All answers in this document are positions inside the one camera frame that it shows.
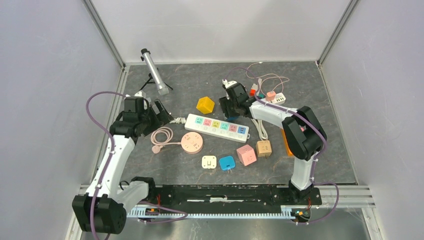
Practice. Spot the light blue plug adapter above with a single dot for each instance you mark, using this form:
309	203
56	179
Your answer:
227	163

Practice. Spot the red plug adapter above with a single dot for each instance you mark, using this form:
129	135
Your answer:
253	92

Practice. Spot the pink cube socket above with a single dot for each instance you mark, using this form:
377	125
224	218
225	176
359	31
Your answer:
246	155

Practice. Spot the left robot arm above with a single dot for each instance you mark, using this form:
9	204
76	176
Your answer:
103	208

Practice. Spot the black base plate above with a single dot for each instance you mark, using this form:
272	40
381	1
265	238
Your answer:
229	198

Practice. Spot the orange power strip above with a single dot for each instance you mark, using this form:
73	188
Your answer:
288	151

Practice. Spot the pink round socket base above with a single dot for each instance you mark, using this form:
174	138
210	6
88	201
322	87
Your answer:
192	142

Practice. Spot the small white power strip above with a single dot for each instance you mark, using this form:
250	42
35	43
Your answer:
279	99

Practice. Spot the narrow white socket strip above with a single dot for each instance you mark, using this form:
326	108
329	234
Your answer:
257	86

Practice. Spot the dark blue cube socket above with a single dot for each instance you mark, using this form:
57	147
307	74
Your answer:
232	119

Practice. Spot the long white power strip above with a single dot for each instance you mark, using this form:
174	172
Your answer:
217	128

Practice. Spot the white plug adapter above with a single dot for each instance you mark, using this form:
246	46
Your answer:
209	162

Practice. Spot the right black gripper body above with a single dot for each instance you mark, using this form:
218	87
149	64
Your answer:
231	106

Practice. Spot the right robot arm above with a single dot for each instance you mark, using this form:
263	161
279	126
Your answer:
303	132

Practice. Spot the silver telescope on tripod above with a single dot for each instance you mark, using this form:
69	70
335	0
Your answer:
154	76

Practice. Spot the yellow cube socket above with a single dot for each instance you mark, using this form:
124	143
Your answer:
205	105

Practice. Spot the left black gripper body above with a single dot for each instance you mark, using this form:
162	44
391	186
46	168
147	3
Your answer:
146	117

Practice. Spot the tan dragon cube socket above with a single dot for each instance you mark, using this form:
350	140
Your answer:
263	148

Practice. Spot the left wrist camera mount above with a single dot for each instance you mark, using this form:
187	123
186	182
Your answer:
142	94

